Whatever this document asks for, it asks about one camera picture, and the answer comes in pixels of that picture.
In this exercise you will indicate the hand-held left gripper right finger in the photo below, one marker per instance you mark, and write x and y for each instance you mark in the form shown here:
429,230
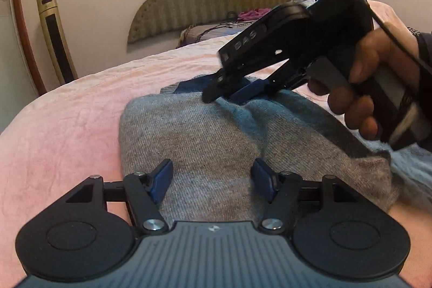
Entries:
263,180

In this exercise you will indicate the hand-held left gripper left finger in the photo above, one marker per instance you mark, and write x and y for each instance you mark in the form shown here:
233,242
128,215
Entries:
162,180

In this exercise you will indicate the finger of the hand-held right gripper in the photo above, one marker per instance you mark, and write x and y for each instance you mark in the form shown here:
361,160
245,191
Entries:
211,94
248,92

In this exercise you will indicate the navy blue garment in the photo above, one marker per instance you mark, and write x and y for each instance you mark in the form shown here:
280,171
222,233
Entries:
194,85

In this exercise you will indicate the grey knit sweater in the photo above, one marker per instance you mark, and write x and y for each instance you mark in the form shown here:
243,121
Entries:
209,139

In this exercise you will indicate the person's right forearm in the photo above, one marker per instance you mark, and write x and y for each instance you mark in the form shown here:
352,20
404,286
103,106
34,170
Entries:
426,51

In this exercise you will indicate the person's right hand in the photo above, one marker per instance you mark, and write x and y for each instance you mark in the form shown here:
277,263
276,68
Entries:
378,51

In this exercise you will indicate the magenta cloth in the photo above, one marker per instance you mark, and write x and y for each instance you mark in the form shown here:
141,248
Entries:
251,15

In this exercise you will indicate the pink bed sheet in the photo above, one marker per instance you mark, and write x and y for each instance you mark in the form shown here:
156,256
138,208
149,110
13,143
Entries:
67,126

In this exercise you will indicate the light blue fuzzy cloth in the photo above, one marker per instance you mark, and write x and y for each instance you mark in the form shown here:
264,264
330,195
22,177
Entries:
411,170

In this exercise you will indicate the gold and black tower fan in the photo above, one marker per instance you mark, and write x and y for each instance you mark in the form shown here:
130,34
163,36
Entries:
55,38

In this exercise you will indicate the brown wooden door frame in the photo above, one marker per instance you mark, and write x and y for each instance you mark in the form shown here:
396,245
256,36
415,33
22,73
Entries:
23,21

